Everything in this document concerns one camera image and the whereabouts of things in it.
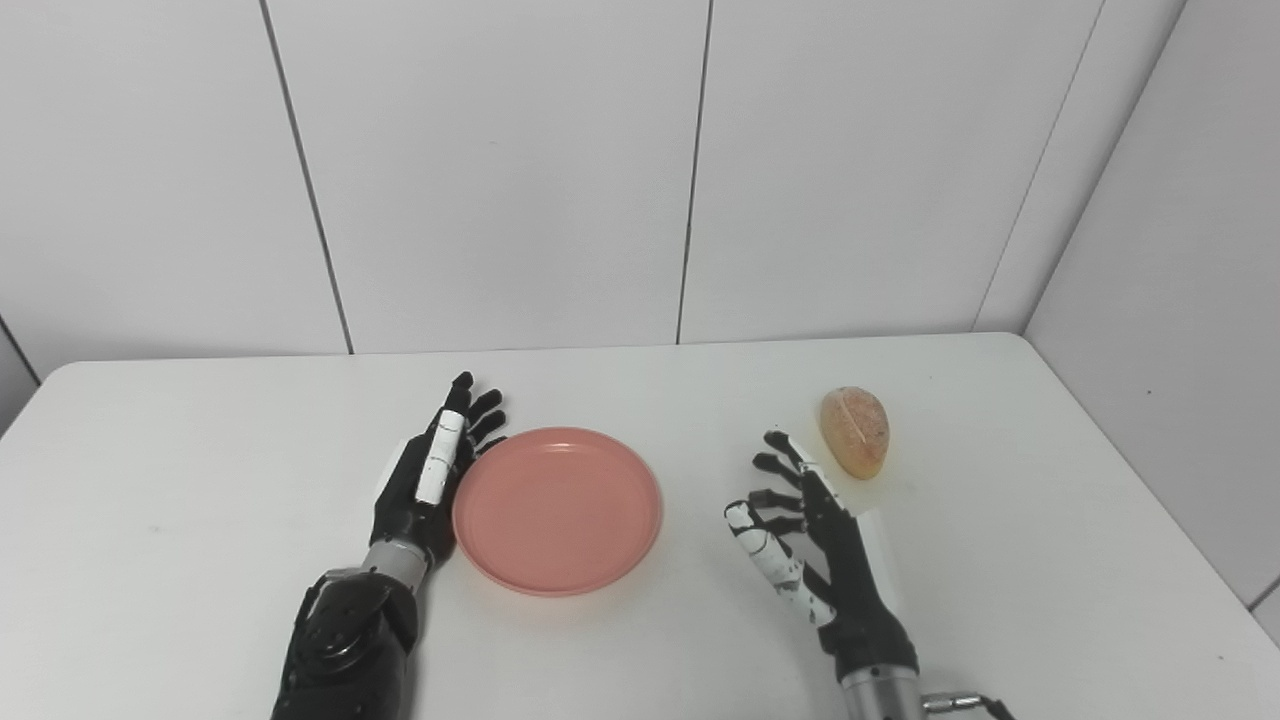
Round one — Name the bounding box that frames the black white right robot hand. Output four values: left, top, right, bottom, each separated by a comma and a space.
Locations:
724, 429, 921, 686

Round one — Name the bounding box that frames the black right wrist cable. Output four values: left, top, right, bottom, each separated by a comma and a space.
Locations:
920, 691, 1017, 720

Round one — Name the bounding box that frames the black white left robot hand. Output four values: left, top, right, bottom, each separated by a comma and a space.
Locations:
368, 372, 508, 571

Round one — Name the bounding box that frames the brown bread roll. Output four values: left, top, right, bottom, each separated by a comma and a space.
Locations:
820, 386, 891, 481

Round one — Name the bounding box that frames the pink round plate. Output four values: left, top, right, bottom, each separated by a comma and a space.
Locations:
452, 427, 663, 598

